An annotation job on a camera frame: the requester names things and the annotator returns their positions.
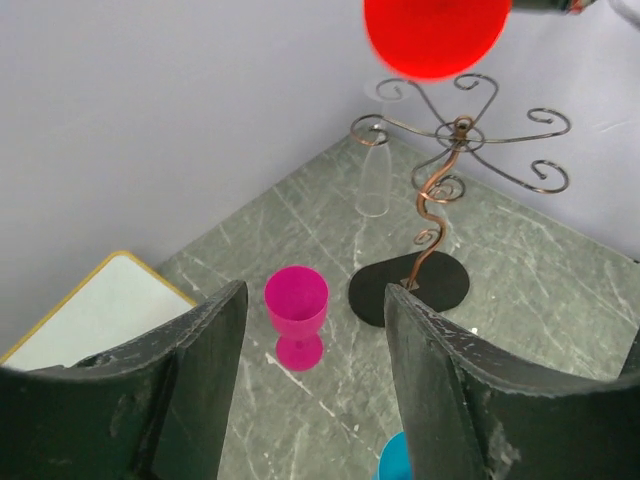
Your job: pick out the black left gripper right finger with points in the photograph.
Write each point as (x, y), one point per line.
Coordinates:
(471, 410)

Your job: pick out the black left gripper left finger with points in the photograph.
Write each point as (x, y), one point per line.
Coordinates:
(155, 407)

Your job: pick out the blue plastic wine glass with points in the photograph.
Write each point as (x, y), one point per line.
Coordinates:
(394, 463)

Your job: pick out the magenta plastic wine glass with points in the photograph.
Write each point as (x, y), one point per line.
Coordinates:
(296, 299)

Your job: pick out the clear wine glass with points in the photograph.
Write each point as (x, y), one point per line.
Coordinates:
(373, 196)

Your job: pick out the red plastic wine glass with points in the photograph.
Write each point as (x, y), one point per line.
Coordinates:
(433, 39)

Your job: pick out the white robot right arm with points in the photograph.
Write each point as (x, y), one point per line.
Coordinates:
(626, 9)

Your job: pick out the small framed whiteboard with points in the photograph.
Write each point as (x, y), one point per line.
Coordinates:
(121, 299)

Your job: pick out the copper wire wine glass rack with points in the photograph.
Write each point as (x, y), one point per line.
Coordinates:
(435, 278)

